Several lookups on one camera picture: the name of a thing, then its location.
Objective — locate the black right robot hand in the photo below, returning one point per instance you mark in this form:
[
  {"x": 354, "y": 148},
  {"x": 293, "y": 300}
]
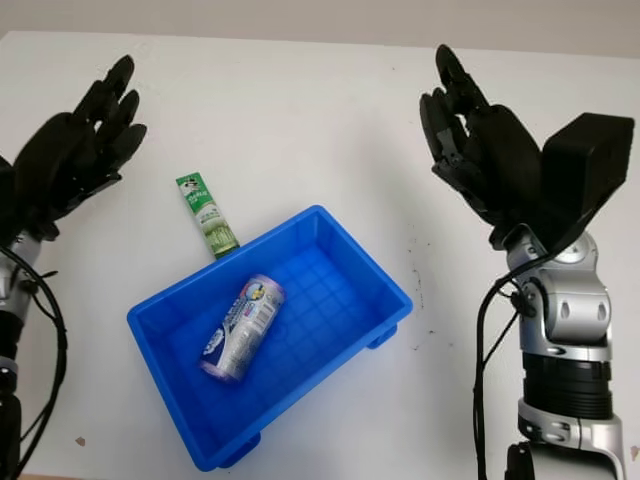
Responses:
[{"x": 480, "y": 145}]

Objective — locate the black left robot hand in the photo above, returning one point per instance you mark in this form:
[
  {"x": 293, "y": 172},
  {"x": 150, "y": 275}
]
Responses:
[{"x": 65, "y": 150}]

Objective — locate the purple silver snack can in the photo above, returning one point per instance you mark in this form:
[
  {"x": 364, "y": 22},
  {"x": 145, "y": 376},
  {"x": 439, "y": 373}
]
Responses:
[{"x": 245, "y": 327}]

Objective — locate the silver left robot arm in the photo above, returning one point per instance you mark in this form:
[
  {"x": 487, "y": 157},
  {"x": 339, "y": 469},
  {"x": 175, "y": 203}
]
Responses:
[{"x": 12, "y": 320}]

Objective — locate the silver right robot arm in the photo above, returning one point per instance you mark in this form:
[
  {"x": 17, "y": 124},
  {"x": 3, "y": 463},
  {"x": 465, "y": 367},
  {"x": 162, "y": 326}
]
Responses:
[{"x": 565, "y": 350}]

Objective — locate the blue plastic tray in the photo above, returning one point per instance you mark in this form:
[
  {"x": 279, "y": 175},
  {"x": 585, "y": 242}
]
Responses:
[{"x": 270, "y": 330}]

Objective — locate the green toothpaste box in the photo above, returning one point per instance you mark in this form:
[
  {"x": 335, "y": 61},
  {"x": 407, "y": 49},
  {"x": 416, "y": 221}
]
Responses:
[{"x": 210, "y": 215}]

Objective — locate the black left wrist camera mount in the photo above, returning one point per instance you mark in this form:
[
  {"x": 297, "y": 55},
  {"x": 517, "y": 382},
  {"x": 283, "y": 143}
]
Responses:
[{"x": 5, "y": 200}]

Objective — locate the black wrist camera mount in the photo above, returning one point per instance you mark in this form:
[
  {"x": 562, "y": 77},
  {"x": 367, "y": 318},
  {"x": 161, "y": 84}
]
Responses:
[
  {"x": 5, "y": 200},
  {"x": 585, "y": 175}
]

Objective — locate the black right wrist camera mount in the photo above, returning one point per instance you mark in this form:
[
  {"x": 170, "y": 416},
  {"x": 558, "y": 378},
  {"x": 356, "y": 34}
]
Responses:
[{"x": 585, "y": 175}]

